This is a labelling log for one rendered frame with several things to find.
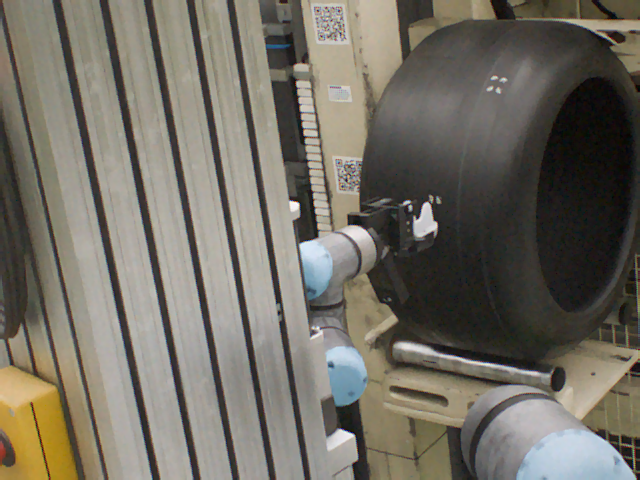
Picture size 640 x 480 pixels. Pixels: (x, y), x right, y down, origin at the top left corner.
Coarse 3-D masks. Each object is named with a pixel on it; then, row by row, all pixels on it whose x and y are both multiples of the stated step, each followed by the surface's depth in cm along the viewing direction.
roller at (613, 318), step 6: (618, 306) 252; (624, 306) 252; (630, 306) 253; (612, 312) 252; (618, 312) 252; (624, 312) 251; (630, 312) 254; (606, 318) 253; (612, 318) 252; (618, 318) 252; (624, 318) 252; (630, 318) 254; (612, 324) 254; (618, 324) 253; (624, 324) 253
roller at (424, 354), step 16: (400, 352) 249; (416, 352) 247; (432, 352) 245; (448, 352) 244; (464, 352) 242; (480, 352) 241; (448, 368) 244; (464, 368) 241; (480, 368) 239; (496, 368) 237; (512, 368) 235; (528, 368) 234; (544, 368) 232; (560, 368) 232; (528, 384) 234; (544, 384) 232; (560, 384) 232
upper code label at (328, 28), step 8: (312, 8) 241; (320, 8) 240; (328, 8) 239; (336, 8) 238; (344, 8) 237; (312, 16) 242; (320, 16) 241; (328, 16) 240; (336, 16) 239; (344, 16) 238; (320, 24) 241; (328, 24) 240; (336, 24) 239; (344, 24) 238; (320, 32) 242; (328, 32) 241; (336, 32) 240; (344, 32) 239; (320, 40) 243; (328, 40) 242; (336, 40) 241; (344, 40) 239
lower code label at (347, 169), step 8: (336, 160) 251; (344, 160) 250; (352, 160) 249; (360, 160) 248; (336, 168) 252; (344, 168) 251; (352, 168) 249; (360, 168) 248; (336, 176) 252; (344, 176) 251; (352, 176) 250; (336, 184) 253; (344, 184) 252; (352, 184) 251; (344, 192) 253; (352, 192) 252
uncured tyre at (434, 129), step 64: (448, 64) 222; (512, 64) 216; (576, 64) 222; (384, 128) 222; (448, 128) 215; (512, 128) 212; (576, 128) 260; (384, 192) 221; (448, 192) 214; (512, 192) 211; (576, 192) 263; (448, 256) 216; (512, 256) 213; (576, 256) 260; (448, 320) 226; (512, 320) 220; (576, 320) 232
